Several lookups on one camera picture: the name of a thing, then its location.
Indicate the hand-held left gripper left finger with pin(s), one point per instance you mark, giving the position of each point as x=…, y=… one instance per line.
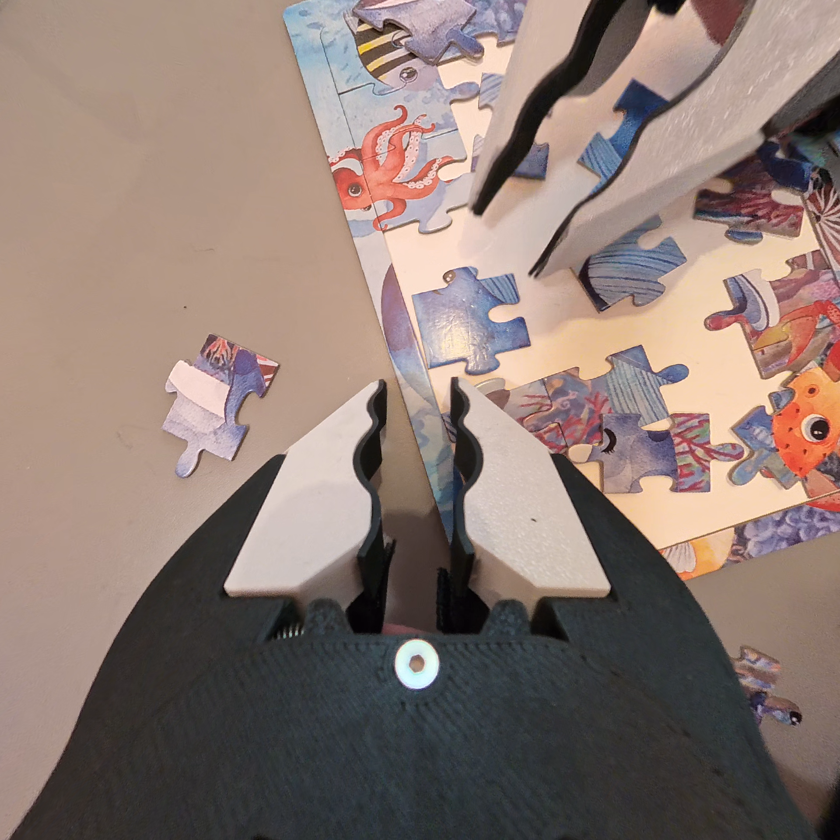
x=295, y=525

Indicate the group of assembled puzzle pieces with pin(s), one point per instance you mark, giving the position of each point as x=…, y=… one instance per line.
x=387, y=164

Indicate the purple seahorse loose piece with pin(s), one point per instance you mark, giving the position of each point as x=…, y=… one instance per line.
x=761, y=682

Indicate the whale eyelash puzzle piece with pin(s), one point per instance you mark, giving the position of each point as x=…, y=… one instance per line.
x=630, y=453

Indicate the ocean print puzzle board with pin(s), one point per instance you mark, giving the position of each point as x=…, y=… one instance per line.
x=564, y=341

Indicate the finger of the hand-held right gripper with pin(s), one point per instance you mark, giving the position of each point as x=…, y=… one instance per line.
x=735, y=111
x=538, y=52

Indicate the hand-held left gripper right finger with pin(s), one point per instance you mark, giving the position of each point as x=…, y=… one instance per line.
x=544, y=525

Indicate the blue whale eye puzzle piece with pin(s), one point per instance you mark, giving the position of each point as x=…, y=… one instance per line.
x=459, y=321

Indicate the orange pufferfish puzzle piece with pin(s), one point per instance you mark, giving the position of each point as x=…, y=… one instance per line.
x=807, y=426

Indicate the person's right hand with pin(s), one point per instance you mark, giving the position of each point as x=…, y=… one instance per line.
x=718, y=16

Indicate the grey blue red-striped puzzle piece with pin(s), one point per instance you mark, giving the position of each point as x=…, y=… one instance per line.
x=210, y=407

